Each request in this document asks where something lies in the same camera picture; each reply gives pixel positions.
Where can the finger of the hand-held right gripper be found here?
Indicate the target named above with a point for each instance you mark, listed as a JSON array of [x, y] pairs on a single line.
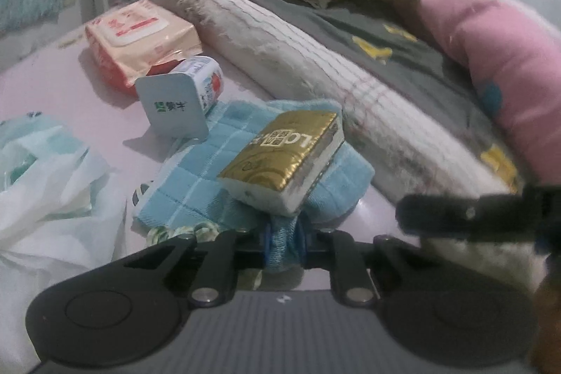
[[438, 212]]

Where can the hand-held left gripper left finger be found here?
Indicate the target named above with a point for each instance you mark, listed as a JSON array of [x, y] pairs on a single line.
[[265, 244]]

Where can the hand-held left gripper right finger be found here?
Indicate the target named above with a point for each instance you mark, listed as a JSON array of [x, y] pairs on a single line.
[[301, 244]]

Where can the gold tissue pack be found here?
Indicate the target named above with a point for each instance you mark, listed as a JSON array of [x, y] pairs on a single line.
[[271, 155]]

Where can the light blue checked towel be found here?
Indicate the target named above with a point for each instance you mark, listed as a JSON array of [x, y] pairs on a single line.
[[197, 185]]

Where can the green white scrunchie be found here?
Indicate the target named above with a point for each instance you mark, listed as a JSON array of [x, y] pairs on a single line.
[[175, 231]]

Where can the white yogurt cup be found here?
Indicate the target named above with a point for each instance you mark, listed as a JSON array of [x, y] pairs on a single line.
[[175, 102]]

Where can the white plastic bag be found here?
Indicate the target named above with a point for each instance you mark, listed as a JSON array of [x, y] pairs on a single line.
[[39, 190]]

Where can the white black striped packet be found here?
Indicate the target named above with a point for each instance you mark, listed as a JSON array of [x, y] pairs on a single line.
[[142, 196]]

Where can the pink plush pillow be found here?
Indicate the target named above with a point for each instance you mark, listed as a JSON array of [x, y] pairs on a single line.
[[504, 49]]

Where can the grey quilt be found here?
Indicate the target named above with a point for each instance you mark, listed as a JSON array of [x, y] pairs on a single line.
[[350, 19]]

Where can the pink wet wipes pack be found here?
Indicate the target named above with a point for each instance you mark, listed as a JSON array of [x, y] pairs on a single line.
[[140, 36]]

